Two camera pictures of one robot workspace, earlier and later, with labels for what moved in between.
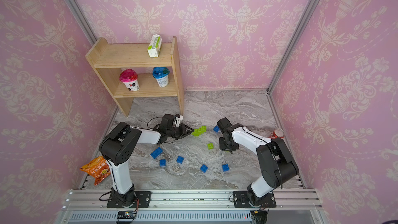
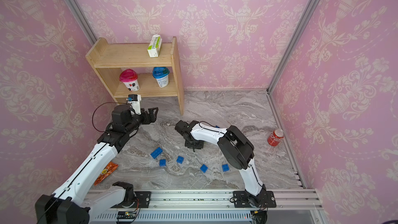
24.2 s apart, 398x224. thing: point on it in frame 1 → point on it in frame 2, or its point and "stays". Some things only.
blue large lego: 156,152 stays
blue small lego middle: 180,159 stays
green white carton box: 154,47 stays
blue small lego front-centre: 203,168 stays
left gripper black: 184,130 → 153,117
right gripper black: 223,147 → 199,146
